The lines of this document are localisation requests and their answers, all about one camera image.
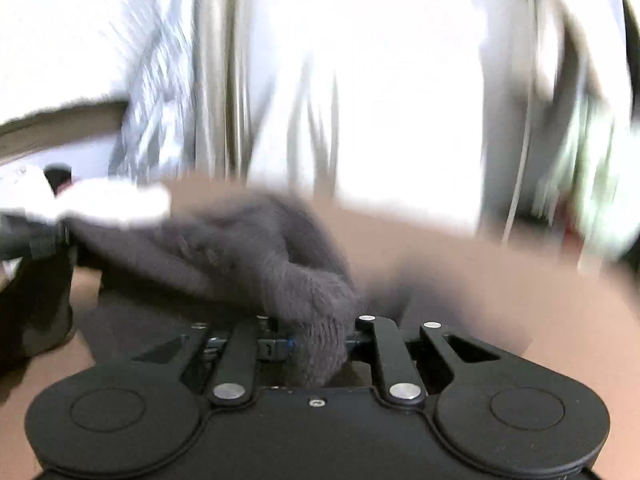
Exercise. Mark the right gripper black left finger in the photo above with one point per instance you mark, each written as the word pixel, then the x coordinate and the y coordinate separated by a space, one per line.
pixel 221 365

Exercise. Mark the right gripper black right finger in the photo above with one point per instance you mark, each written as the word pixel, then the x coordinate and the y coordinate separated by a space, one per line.
pixel 407 366

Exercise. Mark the dark grey knitted sweater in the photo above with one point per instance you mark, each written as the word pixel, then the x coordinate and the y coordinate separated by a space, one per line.
pixel 263 255

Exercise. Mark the white garment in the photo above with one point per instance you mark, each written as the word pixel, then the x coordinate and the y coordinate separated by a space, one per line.
pixel 101 201

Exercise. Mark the silver foil sheet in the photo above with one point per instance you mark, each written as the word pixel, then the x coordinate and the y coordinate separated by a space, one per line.
pixel 157 138

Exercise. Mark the brown table cloth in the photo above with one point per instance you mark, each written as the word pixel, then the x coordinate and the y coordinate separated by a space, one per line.
pixel 579 323

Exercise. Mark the pale green patterned cloth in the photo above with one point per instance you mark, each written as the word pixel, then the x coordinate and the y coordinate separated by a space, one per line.
pixel 596 177

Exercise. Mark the white curtain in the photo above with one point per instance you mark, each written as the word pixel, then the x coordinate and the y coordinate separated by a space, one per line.
pixel 383 105

